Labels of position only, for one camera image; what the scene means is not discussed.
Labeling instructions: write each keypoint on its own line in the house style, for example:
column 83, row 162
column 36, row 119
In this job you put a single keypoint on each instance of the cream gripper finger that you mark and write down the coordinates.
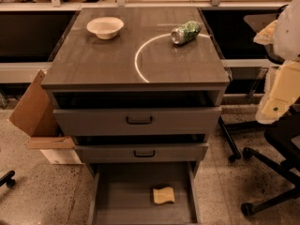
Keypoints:
column 266, row 36
column 281, row 90

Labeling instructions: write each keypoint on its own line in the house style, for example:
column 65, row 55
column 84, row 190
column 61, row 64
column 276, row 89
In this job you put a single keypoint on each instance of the yellow sponge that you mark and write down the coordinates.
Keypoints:
column 163, row 195

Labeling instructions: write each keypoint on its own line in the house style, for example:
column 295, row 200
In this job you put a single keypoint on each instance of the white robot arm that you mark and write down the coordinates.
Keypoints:
column 286, row 43

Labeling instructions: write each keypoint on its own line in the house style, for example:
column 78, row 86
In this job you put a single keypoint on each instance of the grey top drawer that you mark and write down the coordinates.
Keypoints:
column 125, row 122

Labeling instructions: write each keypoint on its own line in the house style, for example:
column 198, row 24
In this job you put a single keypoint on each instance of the grey middle drawer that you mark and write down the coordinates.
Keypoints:
column 126, row 153

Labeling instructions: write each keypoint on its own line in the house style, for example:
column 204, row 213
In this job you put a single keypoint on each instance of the grey drawer cabinet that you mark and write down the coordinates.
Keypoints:
column 141, row 68

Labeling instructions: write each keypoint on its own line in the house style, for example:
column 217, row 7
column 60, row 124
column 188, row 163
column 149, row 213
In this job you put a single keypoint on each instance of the grey open bottom drawer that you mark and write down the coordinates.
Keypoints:
column 123, row 194

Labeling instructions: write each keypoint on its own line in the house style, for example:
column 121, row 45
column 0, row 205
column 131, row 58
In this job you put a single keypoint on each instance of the black side table stand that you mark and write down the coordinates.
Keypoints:
column 255, row 86

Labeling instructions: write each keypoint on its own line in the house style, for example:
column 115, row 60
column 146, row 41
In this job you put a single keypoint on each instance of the green soda can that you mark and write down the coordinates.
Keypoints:
column 185, row 32

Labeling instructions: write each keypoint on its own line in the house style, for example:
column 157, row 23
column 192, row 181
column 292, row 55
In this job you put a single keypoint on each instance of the white bowl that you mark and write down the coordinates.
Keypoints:
column 105, row 27

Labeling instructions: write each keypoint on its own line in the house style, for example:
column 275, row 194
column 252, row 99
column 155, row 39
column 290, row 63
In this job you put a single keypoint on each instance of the brown cardboard box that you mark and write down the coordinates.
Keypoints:
column 33, row 115

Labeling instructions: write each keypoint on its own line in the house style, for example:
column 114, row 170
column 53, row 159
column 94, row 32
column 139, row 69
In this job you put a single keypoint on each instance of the black chair caster left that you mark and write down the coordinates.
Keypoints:
column 8, row 180

